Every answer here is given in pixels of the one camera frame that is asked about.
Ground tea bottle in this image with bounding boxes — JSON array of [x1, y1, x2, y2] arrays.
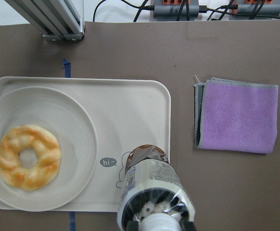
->
[[117, 144, 196, 231]]

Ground cream serving tray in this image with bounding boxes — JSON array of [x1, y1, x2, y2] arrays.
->
[[0, 77, 171, 212]]

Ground cream plate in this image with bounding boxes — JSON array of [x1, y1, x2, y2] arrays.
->
[[0, 87, 98, 212]]

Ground purple folded cloth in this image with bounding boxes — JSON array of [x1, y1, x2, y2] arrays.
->
[[194, 77, 279, 154]]

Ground glazed donut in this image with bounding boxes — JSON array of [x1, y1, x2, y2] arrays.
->
[[0, 124, 62, 191]]

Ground grey power adapter right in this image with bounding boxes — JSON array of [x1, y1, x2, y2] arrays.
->
[[230, 0, 280, 20]]

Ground aluminium frame post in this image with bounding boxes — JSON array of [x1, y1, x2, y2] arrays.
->
[[6, 0, 85, 41]]

